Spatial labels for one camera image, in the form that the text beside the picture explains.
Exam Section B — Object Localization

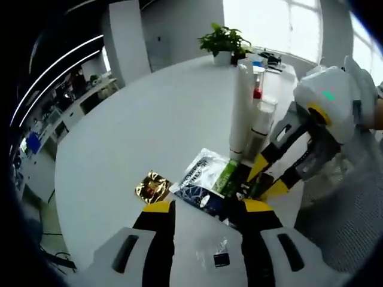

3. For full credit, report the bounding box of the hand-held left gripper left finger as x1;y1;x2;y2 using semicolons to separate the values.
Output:
89;200;178;287

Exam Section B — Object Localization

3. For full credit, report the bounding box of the white skincare tube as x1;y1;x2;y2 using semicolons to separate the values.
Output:
229;62;256;160

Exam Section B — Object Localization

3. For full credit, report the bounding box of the green skincare sachet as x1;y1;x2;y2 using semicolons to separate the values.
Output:
169;148;244;216

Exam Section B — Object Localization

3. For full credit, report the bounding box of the blue bin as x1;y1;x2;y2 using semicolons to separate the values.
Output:
26;133;42;155

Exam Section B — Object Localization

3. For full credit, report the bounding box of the white mesh office chair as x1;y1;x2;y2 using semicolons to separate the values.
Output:
294;155;383;270

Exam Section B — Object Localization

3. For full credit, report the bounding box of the red-collared skincare bottle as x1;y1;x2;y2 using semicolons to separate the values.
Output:
251;66;266;102

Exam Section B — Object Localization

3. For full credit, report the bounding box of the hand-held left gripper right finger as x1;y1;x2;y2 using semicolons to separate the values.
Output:
239;199;333;287

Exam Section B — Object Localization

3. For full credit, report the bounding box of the gold skincare sachet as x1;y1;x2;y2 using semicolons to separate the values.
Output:
133;170;174;206

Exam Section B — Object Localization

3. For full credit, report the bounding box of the green potted plant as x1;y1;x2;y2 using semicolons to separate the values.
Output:
197;22;253;66

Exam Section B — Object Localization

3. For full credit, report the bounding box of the dark bundle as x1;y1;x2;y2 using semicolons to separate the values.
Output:
259;51;284;65

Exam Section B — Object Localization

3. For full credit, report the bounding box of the silver white skincare bottle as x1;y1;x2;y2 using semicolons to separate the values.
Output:
245;95;279;160

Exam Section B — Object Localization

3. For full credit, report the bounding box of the white office desk row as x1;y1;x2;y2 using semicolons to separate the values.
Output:
11;76;119;192

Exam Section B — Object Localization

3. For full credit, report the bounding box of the clear skincare sachet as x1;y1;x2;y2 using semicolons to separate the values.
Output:
194;236;241;270

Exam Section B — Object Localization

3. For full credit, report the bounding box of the person's right hand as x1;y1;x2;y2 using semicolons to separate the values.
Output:
357;98;383;131

